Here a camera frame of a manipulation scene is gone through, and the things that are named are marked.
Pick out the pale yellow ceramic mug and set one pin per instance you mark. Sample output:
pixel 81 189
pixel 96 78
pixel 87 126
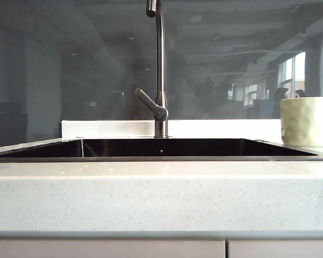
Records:
pixel 304 121

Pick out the black undermount sink basin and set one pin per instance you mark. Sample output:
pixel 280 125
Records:
pixel 204 147

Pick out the brushed steel faucet spout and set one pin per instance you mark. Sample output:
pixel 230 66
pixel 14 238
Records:
pixel 160 53

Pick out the wide beige cabinet front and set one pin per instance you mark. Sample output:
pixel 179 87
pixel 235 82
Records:
pixel 105 250

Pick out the narrow beige cabinet front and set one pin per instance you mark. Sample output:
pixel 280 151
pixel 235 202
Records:
pixel 282 250

